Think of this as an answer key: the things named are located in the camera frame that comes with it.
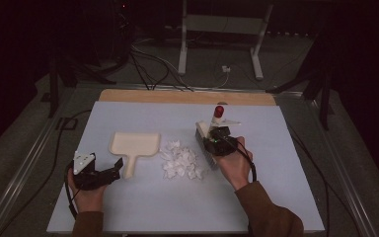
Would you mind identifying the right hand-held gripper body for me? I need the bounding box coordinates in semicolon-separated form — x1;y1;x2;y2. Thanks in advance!
202;118;242;158

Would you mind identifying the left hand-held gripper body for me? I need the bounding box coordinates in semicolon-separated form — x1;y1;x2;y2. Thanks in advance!
66;150;122;192

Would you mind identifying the cream plastic dustpan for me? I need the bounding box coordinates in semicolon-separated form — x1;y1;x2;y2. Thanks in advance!
108;131;162;181

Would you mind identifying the pile of white paper scraps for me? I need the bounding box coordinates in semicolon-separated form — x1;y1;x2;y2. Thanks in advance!
159;139;207;182

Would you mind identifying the person's left hand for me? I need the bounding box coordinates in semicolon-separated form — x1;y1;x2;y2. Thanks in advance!
67;169;109;213

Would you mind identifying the person's right hand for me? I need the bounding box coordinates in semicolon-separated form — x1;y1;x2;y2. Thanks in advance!
214;135;255;192

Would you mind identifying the wooden table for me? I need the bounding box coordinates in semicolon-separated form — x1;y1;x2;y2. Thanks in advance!
98;88;277;107

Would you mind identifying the white board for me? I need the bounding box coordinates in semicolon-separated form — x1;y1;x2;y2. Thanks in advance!
46;101;326;235

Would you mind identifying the black tripod stand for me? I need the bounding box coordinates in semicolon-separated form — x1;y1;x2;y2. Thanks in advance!
265;33;335;131
46;45;117;119

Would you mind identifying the grey metal stand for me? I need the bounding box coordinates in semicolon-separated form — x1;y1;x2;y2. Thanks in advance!
177;0;274;81

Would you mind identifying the left hand-held gripper black cable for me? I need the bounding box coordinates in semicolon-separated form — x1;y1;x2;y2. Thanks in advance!
64;160;81;221

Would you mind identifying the hand-held gripper black cable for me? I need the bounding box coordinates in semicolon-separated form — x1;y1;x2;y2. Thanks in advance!
222;135;259;184
64;160;81;221

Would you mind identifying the right hand-held gripper black cable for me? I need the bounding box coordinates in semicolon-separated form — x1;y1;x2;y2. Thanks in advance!
222;135;259;184

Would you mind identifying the black floor cable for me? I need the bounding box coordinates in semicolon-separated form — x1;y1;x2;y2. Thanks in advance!
285;121;363;237
0;109;93;237

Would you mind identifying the white plug with cable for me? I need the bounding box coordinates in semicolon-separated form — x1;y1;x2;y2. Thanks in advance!
190;64;232;92

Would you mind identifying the aluminium frame rail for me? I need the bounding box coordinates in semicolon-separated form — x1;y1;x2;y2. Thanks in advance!
0;110;67;237
304;95;379;237

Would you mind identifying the bundle of black floor cables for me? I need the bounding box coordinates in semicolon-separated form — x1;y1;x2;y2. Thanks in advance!
128;43;195;93

